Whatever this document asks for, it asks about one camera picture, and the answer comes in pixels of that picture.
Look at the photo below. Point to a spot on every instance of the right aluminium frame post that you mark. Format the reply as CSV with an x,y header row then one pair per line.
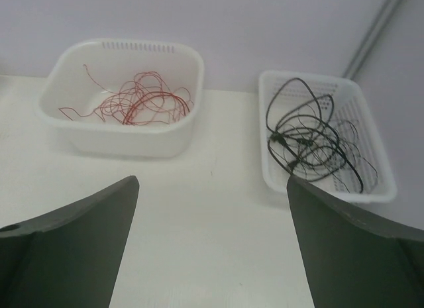
x,y
372,36

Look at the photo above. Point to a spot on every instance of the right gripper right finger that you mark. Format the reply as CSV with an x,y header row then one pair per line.
x,y
353,257

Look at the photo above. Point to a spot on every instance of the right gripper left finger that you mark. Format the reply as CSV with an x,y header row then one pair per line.
x,y
69,257

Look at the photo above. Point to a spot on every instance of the right white perforated basket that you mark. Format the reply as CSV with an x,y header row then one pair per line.
x,y
320,129

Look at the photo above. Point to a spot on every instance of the white centre plastic tub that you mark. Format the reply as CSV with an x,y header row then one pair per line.
x,y
119,97

